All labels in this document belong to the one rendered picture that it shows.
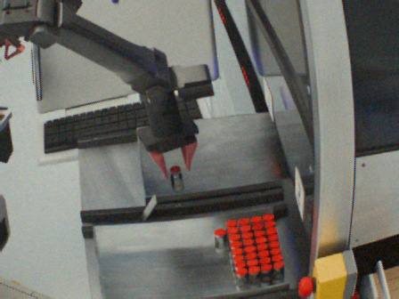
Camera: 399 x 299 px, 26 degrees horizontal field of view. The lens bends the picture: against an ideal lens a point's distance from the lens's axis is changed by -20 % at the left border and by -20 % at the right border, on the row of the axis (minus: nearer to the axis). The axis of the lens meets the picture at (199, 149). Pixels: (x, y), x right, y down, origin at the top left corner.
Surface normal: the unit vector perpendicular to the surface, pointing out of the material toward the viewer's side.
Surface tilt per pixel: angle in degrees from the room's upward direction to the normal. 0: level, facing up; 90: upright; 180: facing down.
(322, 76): 90
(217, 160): 0
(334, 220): 90
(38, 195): 0
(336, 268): 0
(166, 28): 90
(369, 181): 90
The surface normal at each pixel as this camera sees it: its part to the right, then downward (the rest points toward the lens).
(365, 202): 0.11, 0.51
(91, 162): -0.08, -0.85
